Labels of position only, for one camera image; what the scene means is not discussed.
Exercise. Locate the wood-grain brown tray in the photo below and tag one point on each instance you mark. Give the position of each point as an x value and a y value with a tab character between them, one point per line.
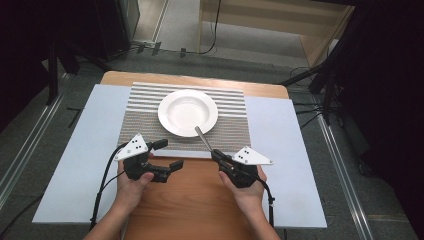
193	206

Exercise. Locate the black curtain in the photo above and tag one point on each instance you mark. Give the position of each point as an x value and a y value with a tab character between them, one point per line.
393	83
23	50

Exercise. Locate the white deep plate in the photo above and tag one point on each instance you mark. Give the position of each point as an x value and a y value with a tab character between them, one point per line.
185	111

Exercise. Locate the black tripod stand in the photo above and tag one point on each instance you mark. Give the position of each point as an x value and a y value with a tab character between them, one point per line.
326	100

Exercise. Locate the black tape strip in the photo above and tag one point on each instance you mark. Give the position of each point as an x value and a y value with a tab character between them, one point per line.
75	118

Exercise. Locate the person's left hand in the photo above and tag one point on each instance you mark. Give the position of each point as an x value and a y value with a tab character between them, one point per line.
130	193

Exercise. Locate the wooden table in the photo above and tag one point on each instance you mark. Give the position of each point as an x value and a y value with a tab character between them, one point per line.
150	78

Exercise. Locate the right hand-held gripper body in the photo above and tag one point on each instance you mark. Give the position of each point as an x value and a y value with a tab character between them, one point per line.
250	156

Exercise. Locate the black metal stand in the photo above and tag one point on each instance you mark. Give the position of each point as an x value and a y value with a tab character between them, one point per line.
52	76

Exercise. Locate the light wooden cabinet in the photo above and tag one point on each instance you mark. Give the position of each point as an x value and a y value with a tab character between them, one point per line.
266	20

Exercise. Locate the aluminium floor rail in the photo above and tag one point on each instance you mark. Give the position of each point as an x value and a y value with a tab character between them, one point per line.
345	176
33	140

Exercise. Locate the striped woven placemat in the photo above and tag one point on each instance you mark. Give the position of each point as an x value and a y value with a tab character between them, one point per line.
230	133

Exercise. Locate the dark metal cabinet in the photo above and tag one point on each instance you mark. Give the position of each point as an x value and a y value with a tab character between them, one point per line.
113	26

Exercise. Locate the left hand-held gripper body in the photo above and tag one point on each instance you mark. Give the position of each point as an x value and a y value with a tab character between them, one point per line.
133	148

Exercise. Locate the white table cover board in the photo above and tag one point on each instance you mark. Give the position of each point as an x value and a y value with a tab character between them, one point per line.
83	150

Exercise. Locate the silver fork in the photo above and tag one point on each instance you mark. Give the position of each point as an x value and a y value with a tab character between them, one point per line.
203	138

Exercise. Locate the person's right hand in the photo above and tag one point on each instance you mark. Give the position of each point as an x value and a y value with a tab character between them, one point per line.
250	196

